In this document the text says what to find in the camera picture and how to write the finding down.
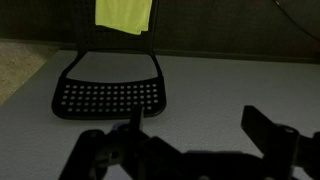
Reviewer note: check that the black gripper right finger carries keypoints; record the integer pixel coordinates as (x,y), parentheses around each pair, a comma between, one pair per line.
(266,136)

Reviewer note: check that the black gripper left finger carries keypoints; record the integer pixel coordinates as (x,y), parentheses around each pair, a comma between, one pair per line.
(133,146)

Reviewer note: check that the black perforated plastic chair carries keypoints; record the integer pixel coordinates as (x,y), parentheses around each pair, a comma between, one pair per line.
(110,98)

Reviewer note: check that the yellow-green cloth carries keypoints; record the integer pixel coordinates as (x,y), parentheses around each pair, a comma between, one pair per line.
(122,15)

